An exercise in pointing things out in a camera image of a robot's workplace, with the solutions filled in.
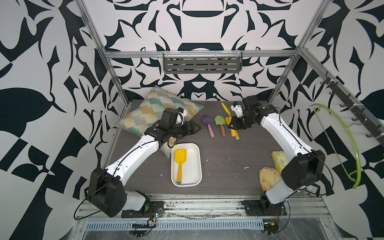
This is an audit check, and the purple shovel pink handle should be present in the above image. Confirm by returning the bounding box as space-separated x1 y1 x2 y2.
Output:
201 115 215 138

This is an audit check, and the green shovel wooden handle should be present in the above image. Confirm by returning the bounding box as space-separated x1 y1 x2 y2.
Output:
215 116 226 138

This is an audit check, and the yellow shovel blue tip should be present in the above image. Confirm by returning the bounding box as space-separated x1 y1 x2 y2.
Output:
175 149 187 184

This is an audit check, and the white storage box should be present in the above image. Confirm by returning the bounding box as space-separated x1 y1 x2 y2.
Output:
171 143 203 188

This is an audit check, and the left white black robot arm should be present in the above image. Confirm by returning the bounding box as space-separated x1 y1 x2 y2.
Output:
86 108 201 218

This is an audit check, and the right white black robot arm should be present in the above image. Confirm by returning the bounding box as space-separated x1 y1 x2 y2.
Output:
229 95 326 205

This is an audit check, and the patterned teal yellow pillow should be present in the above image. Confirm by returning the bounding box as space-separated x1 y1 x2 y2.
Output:
118 85 205 158

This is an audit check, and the green plastic hanger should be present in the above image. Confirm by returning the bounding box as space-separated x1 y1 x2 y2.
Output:
311 104 362 190

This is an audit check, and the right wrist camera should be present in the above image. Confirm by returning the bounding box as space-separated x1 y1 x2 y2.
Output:
231 101 243 118

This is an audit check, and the grey slotted wall shelf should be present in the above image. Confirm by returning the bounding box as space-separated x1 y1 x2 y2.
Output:
163 51 243 74

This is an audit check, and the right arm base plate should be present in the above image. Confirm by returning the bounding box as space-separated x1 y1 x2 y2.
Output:
241 199 288 217

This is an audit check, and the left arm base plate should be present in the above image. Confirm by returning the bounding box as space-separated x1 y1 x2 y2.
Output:
122 201 165 219

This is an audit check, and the white slotted cable duct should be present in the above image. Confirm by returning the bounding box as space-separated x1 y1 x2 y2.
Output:
86 219 264 231

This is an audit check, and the black hook rail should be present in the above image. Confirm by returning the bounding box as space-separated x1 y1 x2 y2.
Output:
322 71 384 146

